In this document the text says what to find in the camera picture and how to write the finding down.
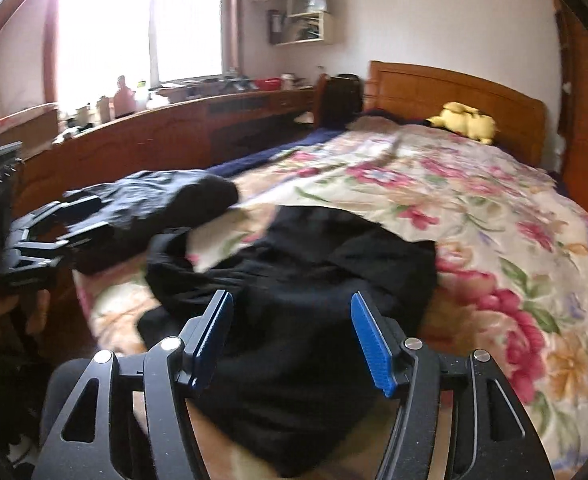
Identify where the dark garment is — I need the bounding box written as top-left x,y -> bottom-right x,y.
62,169 -> 239,277

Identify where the floral blanket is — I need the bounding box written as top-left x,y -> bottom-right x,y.
74,122 -> 588,480

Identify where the white wall shelf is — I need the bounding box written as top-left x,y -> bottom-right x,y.
273,0 -> 335,47

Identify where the wooden desk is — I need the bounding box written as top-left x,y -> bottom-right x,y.
12,87 -> 321,223

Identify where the black coat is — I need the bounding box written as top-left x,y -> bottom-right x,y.
138,205 -> 437,479

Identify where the navy bed sheet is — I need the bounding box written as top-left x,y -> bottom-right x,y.
206,107 -> 427,179

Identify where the chair with black bag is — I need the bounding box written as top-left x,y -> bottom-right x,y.
315,73 -> 365,129

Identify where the wooden bed headboard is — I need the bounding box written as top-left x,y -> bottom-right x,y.
366,60 -> 548,168

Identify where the pink bottle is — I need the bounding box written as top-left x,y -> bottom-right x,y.
114,76 -> 137,117

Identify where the cardboard box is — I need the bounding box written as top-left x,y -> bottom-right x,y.
0,102 -> 60,150

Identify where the yellow plush toy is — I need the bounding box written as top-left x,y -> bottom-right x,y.
426,101 -> 501,145

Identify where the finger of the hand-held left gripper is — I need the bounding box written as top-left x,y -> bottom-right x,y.
16,195 -> 103,247
4,224 -> 115,289

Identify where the window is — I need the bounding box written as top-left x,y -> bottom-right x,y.
44,0 -> 237,107

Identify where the wooden louvered wardrobe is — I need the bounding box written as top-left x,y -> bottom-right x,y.
553,0 -> 588,243

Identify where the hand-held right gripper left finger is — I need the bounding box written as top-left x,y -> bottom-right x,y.
32,289 -> 235,480

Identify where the person's left hand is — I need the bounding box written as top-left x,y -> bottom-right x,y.
0,287 -> 52,357

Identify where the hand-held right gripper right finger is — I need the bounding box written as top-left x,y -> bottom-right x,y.
350,291 -> 555,480

